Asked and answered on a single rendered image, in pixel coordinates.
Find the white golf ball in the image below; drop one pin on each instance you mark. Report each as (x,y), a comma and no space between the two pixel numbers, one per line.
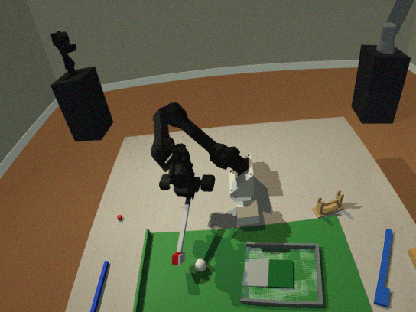
(200,265)

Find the orange wooden mallet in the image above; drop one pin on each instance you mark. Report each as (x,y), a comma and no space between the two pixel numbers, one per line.
(412,255)

